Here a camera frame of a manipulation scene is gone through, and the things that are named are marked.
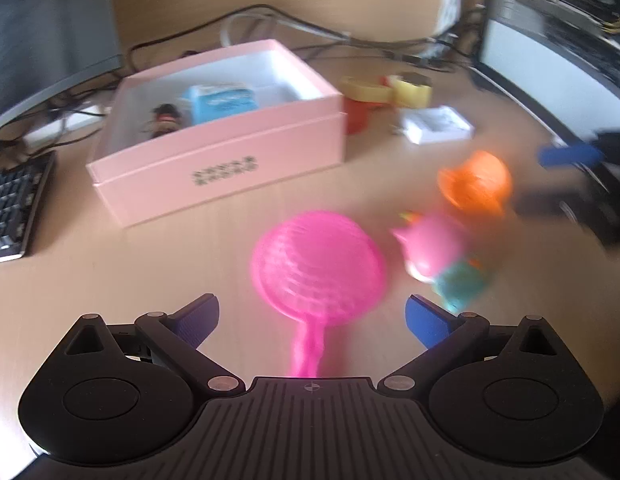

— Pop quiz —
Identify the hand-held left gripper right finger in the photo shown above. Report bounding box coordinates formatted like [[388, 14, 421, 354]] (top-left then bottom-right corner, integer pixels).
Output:
[[376, 295, 557, 397]]

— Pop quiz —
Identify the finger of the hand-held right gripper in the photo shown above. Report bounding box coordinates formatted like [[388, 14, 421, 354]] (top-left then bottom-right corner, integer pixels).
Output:
[[538, 143, 600, 169]]

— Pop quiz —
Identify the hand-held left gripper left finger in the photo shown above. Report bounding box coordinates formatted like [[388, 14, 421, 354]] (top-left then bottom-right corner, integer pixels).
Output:
[[64, 293, 247, 397]]

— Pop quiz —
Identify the teal plastic toy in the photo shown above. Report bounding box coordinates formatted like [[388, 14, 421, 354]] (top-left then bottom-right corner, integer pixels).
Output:
[[432, 256, 487, 312]]

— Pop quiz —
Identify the pink pig toy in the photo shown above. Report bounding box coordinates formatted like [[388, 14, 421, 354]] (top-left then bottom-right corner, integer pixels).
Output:
[[391, 210, 472, 282]]

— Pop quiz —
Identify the orange plastic toy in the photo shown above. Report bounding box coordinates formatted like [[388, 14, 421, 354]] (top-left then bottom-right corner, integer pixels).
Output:
[[437, 150, 514, 217]]

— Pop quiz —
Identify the pink plastic strainer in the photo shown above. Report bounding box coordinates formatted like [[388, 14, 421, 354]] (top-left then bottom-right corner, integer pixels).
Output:
[[250, 211, 390, 378]]

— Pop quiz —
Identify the white packet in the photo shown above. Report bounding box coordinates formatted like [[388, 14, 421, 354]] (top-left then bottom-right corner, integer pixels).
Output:
[[401, 106, 475, 146]]

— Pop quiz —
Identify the pink cardboard box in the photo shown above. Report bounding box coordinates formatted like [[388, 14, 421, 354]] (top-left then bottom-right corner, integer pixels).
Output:
[[86, 38, 347, 230]]

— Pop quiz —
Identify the wooden desktop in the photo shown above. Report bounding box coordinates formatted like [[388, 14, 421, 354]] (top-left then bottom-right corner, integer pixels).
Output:
[[0, 25, 620, 461]]

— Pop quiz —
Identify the black framed monitor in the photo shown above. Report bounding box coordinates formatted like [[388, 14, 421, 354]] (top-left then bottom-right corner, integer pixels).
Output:
[[476, 0, 620, 161]]

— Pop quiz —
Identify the dark small doll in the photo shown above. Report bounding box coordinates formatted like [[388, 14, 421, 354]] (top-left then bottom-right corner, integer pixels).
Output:
[[144, 103, 183, 138]]

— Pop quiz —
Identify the black keyboard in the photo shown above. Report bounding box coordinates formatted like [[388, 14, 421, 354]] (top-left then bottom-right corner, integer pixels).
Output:
[[0, 150, 58, 265]]

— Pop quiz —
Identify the blue tissue pack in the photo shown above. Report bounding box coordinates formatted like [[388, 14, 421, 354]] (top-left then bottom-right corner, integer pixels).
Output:
[[182, 83, 258, 125]]

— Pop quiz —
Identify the white power strip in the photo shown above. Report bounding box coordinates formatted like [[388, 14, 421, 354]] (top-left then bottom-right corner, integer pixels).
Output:
[[26, 104, 110, 142]]

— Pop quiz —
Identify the curved black monitor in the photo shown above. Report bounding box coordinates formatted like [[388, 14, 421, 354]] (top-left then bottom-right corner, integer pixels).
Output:
[[0, 0, 125, 133]]

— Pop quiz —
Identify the grey cable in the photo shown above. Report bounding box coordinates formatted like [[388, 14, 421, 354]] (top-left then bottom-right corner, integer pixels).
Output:
[[221, 9, 352, 47]]

